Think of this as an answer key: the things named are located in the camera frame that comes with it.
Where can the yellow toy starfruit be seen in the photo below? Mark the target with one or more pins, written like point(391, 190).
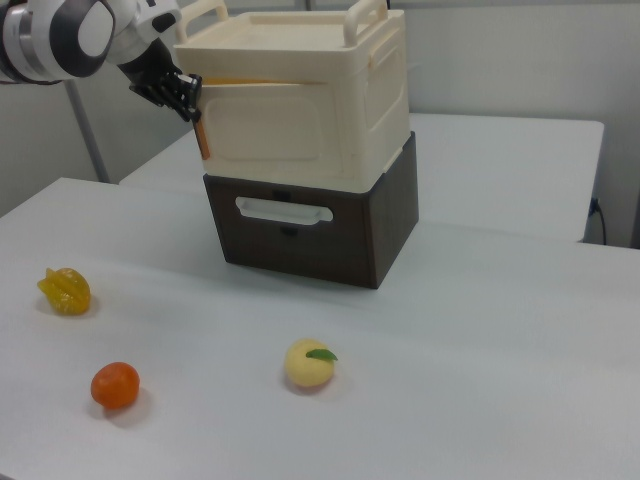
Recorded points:
point(65, 292)

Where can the cream plastic cabinet box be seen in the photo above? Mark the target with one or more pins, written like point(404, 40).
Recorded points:
point(280, 50)

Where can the orange toy tangerine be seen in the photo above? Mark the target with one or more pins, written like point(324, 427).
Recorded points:
point(115, 385)

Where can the grey metal pole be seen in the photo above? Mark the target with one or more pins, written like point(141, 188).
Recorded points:
point(90, 140)

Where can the dark brown drawer box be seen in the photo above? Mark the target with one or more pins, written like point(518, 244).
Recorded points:
point(300, 250)

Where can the yellow toy peach with leaf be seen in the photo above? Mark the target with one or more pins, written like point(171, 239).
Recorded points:
point(307, 367)

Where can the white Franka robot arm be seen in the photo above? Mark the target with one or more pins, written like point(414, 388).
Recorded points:
point(60, 40)

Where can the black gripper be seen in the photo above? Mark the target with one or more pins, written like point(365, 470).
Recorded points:
point(147, 67)

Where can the cream cabinet door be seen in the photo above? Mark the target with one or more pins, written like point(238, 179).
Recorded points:
point(270, 125)

